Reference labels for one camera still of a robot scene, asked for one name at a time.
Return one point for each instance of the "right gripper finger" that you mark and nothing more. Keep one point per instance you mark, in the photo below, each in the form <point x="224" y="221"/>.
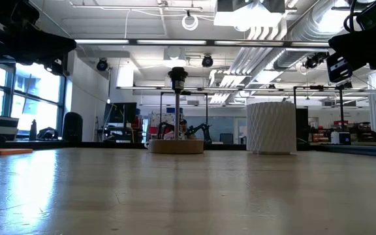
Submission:
<point x="339" y="45"/>

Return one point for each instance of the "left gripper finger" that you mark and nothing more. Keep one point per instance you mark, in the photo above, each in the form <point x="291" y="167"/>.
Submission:
<point x="65" y="47"/>

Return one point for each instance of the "round wooden lamp base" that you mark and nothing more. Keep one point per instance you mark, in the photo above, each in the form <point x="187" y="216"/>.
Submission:
<point x="176" y="147"/>

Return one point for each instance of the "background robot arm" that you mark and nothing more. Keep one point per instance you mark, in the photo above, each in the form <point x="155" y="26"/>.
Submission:
<point x="201" y="130"/>

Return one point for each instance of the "black ceiling spotlight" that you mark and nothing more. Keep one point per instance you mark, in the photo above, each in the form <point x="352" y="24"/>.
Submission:
<point x="102" y="64"/>
<point x="207" y="61"/>
<point x="313" y="61"/>

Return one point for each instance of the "black rounded chair back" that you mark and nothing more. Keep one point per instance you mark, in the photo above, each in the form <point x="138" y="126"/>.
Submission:
<point x="72" y="127"/>

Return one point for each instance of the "dark water bottle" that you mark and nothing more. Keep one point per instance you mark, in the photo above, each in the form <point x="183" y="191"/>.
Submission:
<point x="33" y="130"/>

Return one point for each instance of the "black computer monitor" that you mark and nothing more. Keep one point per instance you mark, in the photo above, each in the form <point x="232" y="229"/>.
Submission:
<point x="121" y="112"/>

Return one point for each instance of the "dark bag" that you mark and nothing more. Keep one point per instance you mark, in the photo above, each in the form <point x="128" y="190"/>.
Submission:
<point x="48" y="134"/>

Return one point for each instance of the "black cabinet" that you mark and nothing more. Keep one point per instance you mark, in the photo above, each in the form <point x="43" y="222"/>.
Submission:
<point x="302" y="125"/>

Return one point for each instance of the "white blue box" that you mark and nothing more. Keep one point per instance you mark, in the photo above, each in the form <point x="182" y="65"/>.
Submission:
<point x="340" y="137"/>

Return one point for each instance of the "long ceiling light bar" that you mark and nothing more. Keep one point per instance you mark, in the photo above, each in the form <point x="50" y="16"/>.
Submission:
<point x="168" y="42"/>

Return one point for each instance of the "orange sticky note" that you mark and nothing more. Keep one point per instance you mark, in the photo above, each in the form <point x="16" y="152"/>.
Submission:
<point x="5" y="151"/>

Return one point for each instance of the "white textured lampshade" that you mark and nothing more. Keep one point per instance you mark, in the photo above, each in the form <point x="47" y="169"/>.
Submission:
<point x="270" y="129"/>

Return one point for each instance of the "person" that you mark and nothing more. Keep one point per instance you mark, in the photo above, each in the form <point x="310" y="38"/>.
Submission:
<point x="183" y="125"/>

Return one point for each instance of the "silver ventilation duct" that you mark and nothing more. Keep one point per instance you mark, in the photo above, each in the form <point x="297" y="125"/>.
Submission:
<point x="318" y="19"/>

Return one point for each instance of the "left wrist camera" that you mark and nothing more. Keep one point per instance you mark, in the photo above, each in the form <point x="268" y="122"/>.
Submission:
<point x="11" y="16"/>

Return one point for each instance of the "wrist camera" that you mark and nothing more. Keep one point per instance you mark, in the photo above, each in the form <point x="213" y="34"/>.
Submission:
<point x="11" y="16"/>
<point x="375" y="14"/>

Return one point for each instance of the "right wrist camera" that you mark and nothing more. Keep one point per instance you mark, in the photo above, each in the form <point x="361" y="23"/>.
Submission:
<point x="375" y="14"/>

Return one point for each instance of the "black metal stand frame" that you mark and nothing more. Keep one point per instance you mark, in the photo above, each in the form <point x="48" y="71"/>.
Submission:
<point x="161" y="114"/>
<point x="341" y="107"/>

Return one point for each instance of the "black aluminium table frame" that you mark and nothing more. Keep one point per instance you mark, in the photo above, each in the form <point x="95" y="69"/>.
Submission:
<point x="109" y="145"/>

